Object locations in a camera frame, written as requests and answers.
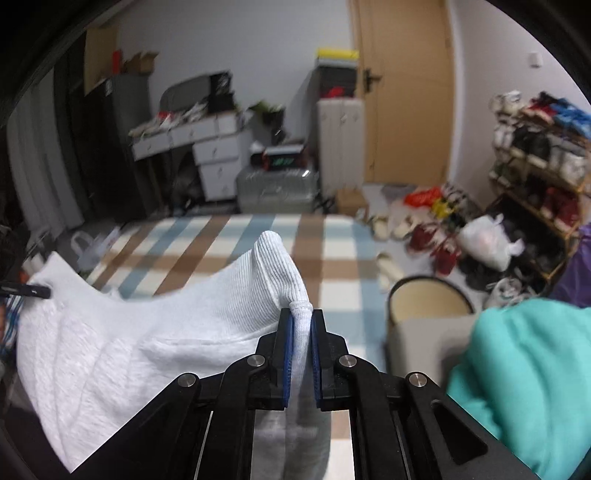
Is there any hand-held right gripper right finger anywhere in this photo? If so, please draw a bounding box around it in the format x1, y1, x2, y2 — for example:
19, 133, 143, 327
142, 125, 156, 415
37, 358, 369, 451
311, 309, 542, 480

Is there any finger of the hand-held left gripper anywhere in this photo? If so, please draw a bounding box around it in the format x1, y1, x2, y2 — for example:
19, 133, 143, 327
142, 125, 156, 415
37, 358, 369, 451
0, 285, 52, 299

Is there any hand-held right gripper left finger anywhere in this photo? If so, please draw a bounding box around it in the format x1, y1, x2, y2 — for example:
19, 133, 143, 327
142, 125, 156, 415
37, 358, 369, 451
69, 308, 294, 480

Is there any light grey sweatshirt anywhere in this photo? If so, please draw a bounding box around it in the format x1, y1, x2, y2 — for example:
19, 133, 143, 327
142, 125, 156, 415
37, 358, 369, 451
16, 231, 334, 480

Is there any white printed plastic bag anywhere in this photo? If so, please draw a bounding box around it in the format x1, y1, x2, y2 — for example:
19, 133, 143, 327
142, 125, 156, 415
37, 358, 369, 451
71, 227, 124, 271

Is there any round beige basket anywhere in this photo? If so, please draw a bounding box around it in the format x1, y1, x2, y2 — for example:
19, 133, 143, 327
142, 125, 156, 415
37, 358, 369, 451
386, 275, 475, 334

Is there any grey curtain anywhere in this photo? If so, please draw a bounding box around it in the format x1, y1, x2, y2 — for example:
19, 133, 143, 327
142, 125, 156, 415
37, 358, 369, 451
8, 82, 89, 234

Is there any red sneaker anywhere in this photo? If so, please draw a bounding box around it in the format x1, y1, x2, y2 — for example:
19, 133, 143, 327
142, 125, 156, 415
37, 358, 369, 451
407, 223, 440, 253
433, 239, 459, 277

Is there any closed cardboard box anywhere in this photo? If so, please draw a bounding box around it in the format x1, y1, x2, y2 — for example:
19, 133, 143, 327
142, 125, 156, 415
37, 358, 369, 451
335, 188, 369, 216

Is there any dark cabinet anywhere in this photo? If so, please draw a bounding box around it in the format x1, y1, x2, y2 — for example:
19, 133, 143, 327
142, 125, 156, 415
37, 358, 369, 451
68, 75, 154, 223

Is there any silver suitcase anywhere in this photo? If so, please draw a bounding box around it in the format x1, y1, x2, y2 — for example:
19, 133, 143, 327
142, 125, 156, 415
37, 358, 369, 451
235, 165, 320, 214

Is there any red plastic bag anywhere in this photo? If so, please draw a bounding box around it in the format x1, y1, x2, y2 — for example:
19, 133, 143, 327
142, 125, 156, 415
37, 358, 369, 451
404, 186, 443, 209

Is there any black shoebox with red stripe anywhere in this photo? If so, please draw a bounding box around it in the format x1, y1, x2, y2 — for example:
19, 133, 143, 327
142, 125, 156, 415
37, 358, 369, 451
262, 144, 306, 171

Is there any teal garment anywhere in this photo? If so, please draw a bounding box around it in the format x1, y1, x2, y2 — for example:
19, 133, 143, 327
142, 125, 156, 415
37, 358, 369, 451
444, 298, 591, 480

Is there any white suitcase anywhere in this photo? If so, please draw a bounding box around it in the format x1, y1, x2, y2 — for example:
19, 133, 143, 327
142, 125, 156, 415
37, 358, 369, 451
315, 97, 366, 195

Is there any white desk with drawers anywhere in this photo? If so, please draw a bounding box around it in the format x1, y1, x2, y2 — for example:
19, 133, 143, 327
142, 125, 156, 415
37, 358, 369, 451
130, 112, 253, 202

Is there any pile of desk clutter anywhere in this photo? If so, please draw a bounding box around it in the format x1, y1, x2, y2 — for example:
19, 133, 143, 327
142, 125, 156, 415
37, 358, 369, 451
128, 102, 211, 137

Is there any cardboard sheet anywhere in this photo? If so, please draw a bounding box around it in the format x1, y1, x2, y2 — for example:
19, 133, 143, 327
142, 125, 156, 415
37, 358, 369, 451
83, 24, 119, 96

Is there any bouquet in black wrap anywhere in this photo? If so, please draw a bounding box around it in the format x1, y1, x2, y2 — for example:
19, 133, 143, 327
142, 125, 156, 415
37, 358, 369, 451
248, 100, 286, 128

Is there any open cardboard box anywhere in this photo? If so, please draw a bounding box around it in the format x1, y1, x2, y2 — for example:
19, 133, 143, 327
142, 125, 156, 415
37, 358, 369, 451
120, 51, 160, 78

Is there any purple cloth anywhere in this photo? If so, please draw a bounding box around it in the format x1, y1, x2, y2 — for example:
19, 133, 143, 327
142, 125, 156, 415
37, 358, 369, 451
549, 224, 591, 309

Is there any red and black shoebox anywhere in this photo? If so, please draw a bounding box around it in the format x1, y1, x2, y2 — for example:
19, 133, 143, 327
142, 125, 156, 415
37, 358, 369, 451
318, 83, 359, 100

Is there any tall black box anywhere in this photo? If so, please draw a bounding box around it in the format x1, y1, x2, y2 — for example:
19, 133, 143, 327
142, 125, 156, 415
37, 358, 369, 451
209, 71, 235, 112

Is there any wooden door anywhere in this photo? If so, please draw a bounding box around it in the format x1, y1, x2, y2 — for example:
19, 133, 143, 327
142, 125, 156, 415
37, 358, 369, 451
348, 0, 458, 184

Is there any plain black shoebox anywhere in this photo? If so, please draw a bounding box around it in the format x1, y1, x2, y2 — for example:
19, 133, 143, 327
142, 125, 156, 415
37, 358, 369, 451
316, 65, 359, 86

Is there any yellow lid shoebox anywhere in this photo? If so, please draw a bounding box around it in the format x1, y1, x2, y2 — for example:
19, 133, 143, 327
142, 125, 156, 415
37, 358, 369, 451
315, 45, 360, 68

